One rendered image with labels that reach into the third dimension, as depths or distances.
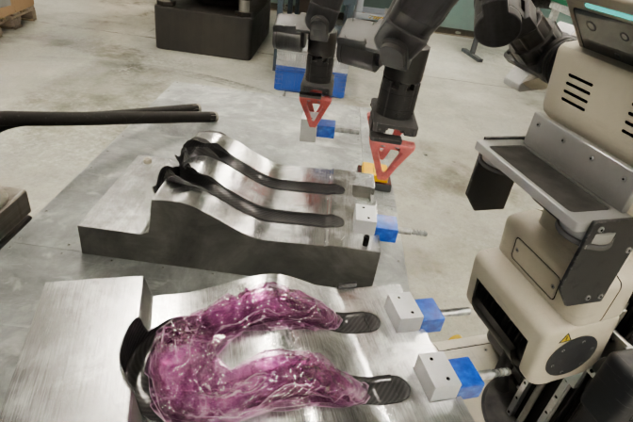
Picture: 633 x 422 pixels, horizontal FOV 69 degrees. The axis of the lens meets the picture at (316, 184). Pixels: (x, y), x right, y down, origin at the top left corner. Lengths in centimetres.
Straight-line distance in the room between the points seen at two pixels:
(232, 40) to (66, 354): 424
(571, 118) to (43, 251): 91
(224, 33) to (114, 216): 391
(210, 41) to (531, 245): 412
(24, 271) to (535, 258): 87
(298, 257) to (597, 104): 52
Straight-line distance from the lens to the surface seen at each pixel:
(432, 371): 63
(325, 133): 103
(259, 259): 79
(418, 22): 57
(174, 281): 81
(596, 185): 80
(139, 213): 87
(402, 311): 69
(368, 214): 80
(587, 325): 94
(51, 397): 56
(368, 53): 68
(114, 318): 62
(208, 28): 471
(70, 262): 88
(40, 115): 109
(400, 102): 68
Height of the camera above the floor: 135
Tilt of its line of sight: 31 degrees down
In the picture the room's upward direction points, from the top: 8 degrees clockwise
